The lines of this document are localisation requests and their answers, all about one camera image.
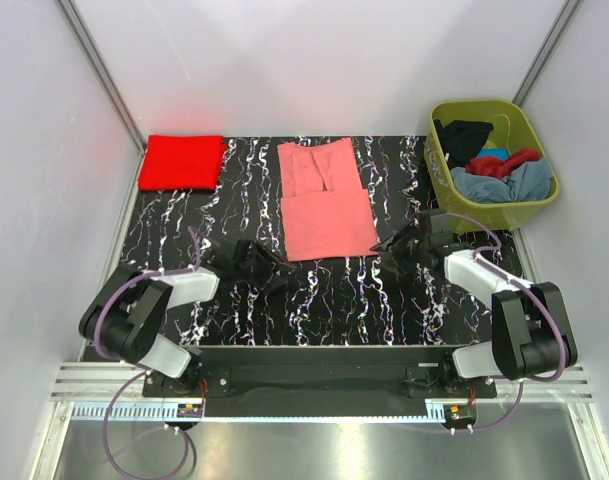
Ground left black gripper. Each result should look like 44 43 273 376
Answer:
233 241 294 293

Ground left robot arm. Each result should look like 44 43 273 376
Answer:
78 240 293 396

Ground folded red t shirt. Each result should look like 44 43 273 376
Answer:
137 135 227 192

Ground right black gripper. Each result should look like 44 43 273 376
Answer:
371 221 429 277

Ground dark red garment in bin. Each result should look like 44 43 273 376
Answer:
465 148 541 179

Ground bright blue garment in bin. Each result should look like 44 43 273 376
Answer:
478 148 510 161

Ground aluminium frame rail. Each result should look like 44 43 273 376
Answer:
50 363 592 424

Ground left aluminium corner post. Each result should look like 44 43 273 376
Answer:
54 0 147 154

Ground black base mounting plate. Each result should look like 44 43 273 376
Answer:
81 344 563 419

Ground aluminium corner post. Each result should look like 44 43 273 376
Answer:
512 0 584 107
54 0 147 154

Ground grey blue garment in bin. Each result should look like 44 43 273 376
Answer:
450 159 553 204

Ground pink t shirt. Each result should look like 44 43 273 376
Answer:
278 138 378 262

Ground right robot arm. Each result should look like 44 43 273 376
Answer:
372 209 578 397

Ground olive green plastic bin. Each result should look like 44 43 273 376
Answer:
424 99 561 230

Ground right aluminium corner post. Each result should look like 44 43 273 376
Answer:
512 0 584 107

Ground black garment in bin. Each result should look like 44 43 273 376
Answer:
433 119 494 165

